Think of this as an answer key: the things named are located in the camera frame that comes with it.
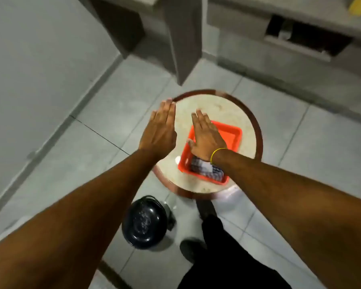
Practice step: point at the grey concrete counter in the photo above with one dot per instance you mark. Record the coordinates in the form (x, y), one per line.
(303, 24)

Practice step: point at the person's black trousers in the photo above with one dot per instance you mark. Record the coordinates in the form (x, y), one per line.
(225, 261)

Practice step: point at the person's right middle finger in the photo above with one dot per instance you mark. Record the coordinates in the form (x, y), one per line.
(202, 120)

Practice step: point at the round table with brown rim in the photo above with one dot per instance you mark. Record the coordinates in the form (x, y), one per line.
(219, 109)

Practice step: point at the person's left forearm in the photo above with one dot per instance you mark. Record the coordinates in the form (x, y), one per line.
(69, 225)

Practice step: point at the black bin with lid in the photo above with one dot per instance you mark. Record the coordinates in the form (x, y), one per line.
(144, 222)

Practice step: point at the person's right little finger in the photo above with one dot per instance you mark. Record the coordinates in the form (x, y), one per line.
(215, 130)

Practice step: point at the small white object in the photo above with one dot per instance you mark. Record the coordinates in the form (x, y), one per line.
(177, 160)

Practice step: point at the person's right forearm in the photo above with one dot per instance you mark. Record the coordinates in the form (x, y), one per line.
(303, 213)

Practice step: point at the yellow wrist band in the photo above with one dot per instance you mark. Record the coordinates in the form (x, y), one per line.
(215, 151)

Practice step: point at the person's left middle finger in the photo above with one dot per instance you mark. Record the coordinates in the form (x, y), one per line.
(167, 112)

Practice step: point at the person's right hand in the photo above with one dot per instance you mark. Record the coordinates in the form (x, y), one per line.
(207, 139)

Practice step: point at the person's left little finger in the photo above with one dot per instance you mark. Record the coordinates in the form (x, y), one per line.
(153, 118)

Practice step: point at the grey concrete counter support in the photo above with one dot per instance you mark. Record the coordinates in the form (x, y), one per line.
(183, 36)

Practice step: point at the orange plastic tray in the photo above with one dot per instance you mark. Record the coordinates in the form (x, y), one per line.
(231, 136)

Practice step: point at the patterned folded cloth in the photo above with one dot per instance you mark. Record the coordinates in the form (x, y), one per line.
(203, 168)

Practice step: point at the person's right thumb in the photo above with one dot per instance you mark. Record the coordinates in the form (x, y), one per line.
(192, 145)

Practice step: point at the person's left hand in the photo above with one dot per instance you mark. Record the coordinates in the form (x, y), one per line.
(158, 136)

